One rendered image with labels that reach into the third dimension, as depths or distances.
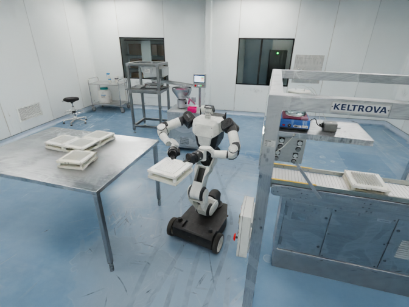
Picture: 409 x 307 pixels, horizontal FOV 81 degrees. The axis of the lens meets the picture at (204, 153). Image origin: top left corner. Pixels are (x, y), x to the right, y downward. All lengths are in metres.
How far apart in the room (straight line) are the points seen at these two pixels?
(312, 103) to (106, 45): 7.41
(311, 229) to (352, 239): 0.32
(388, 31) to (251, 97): 3.41
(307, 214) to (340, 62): 5.50
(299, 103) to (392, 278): 2.02
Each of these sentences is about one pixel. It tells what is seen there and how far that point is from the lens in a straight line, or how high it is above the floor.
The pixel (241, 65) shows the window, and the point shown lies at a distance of 6.96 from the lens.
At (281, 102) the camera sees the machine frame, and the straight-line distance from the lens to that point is 1.04.
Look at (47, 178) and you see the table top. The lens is 2.36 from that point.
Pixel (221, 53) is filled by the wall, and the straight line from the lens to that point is 6.98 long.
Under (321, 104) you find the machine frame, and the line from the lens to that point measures 1.06.
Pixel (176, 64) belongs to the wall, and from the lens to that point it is 7.27.
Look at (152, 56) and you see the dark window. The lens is 7.50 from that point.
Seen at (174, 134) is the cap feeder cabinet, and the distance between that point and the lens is 4.60.
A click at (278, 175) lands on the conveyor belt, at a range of 2.10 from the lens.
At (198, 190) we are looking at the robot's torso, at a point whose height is 0.64.
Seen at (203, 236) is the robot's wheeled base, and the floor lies 0.19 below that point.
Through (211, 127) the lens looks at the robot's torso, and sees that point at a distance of 2.17.
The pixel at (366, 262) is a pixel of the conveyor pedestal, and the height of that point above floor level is 0.29.
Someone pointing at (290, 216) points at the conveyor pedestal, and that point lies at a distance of 2.22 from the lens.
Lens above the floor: 1.94
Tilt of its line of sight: 25 degrees down
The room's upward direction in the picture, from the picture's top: 1 degrees clockwise
